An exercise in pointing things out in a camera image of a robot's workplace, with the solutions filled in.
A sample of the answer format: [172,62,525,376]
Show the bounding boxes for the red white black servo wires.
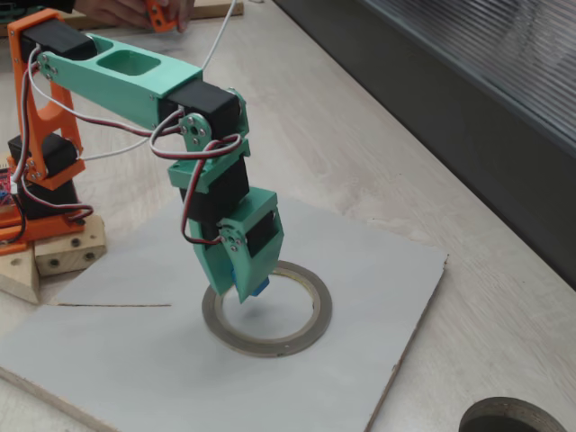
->
[11,44,244,253]

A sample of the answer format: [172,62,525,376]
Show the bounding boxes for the pale wooden base plank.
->
[0,249,41,305]

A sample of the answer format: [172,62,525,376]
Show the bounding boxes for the orange controller board mount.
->
[0,210,28,257]

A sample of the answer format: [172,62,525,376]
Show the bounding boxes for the dark partition with ribbed glass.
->
[274,0,576,292]

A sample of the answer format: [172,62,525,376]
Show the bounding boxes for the blue cube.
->
[230,267,271,299]

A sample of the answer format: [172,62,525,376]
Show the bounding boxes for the orange leader arm handle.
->
[144,0,179,32]

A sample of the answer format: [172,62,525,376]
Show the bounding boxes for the bare human hand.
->
[74,0,197,33]

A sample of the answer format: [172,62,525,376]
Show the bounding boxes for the white chipboard panel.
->
[0,193,450,432]

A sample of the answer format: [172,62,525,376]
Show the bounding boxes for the white USB cable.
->
[80,0,239,162]

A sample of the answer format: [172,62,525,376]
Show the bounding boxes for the wooden base block with screws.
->
[34,215,107,276]

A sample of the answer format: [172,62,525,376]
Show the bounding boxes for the grey ring of tape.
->
[201,258,333,359]

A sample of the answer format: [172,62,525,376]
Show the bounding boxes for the round cable hole in table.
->
[458,396,569,432]

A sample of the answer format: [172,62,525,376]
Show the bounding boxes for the red controller circuit board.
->
[0,155,14,211]

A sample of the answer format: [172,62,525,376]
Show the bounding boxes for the long light wooden plank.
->
[58,0,245,32]

